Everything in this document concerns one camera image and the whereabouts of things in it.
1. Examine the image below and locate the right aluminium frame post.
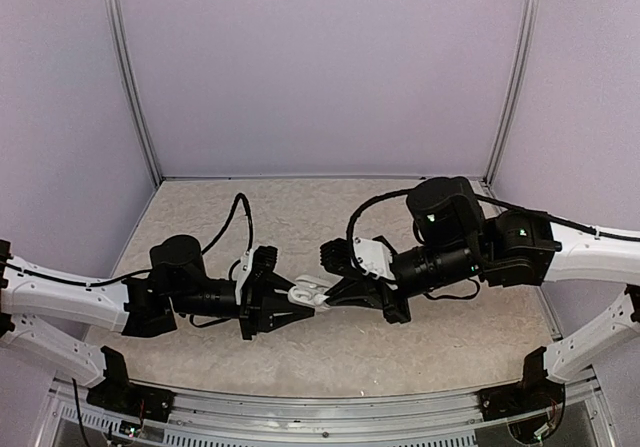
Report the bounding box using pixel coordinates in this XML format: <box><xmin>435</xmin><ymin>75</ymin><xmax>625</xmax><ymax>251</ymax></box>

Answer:
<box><xmin>483</xmin><ymin>0</ymin><xmax>540</xmax><ymax>188</ymax></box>

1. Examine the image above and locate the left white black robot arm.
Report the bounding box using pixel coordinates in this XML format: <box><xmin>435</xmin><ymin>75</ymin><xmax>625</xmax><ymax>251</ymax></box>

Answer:
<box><xmin>1</xmin><ymin>235</ymin><xmax>315</xmax><ymax>412</ymax></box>

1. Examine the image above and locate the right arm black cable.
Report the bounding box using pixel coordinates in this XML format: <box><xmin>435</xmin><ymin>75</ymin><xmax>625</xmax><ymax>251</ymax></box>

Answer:
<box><xmin>345</xmin><ymin>189</ymin><xmax>640</xmax><ymax>268</ymax></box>

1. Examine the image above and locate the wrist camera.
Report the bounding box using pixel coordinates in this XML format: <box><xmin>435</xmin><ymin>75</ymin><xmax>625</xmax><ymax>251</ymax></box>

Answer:
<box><xmin>353</xmin><ymin>238</ymin><xmax>397</xmax><ymax>290</ymax></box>
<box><xmin>235</xmin><ymin>248</ymin><xmax>255</xmax><ymax>305</ymax></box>

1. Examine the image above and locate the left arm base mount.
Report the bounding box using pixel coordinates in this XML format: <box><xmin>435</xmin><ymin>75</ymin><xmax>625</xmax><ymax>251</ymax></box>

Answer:
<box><xmin>86</xmin><ymin>346</ymin><xmax>176</xmax><ymax>422</ymax></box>

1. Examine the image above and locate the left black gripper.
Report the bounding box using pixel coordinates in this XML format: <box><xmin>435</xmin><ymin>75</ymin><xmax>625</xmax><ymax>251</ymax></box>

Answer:
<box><xmin>170</xmin><ymin>271</ymin><xmax>315</xmax><ymax>341</ymax></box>

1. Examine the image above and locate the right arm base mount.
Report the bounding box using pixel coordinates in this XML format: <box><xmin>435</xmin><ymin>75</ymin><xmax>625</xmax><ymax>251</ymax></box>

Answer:
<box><xmin>477</xmin><ymin>347</ymin><xmax>565</xmax><ymax>421</ymax></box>

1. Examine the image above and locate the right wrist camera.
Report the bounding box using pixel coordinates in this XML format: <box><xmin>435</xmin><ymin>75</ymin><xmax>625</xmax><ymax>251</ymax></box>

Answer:
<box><xmin>353</xmin><ymin>238</ymin><xmax>397</xmax><ymax>290</ymax></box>

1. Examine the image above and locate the white earbud charging case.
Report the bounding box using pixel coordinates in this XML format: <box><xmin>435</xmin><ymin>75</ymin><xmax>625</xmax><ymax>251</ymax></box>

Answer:
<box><xmin>287</xmin><ymin>275</ymin><xmax>332</xmax><ymax>311</ymax></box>

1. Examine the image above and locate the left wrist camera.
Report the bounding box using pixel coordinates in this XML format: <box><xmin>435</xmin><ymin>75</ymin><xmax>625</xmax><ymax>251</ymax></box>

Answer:
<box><xmin>235</xmin><ymin>248</ymin><xmax>255</xmax><ymax>305</ymax></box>

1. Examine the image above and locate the front aluminium rail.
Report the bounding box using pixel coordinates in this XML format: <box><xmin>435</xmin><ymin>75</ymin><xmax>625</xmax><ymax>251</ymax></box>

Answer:
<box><xmin>32</xmin><ymin>370</ymin><xmax>617</xmax><ymax>446</ymax></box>

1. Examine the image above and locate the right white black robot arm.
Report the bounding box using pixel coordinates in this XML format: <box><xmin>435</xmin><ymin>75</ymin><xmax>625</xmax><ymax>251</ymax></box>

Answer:
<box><xmin>321</xmin><ymin>177</ymin><xmax>639</xmax><ymax>411</ymax></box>

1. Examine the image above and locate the aluminium frame post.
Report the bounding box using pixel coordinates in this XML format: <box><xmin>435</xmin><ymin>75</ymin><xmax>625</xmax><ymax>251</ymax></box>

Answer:
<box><xmin>105</xmin><ymin>0</ymin><xmax>164</xmax><ymax>189</ymax></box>
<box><xmin>483</xmin><ymin>0</ymin><xmax>540</xmax><ymax>188</ymax></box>

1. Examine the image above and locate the left aluminium frame post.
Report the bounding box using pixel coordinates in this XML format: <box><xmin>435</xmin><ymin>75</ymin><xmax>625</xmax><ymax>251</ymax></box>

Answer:
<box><xmin>105</xmin><ymin>0</ymin><xmax>164</xmax><ymax>189</ymax></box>

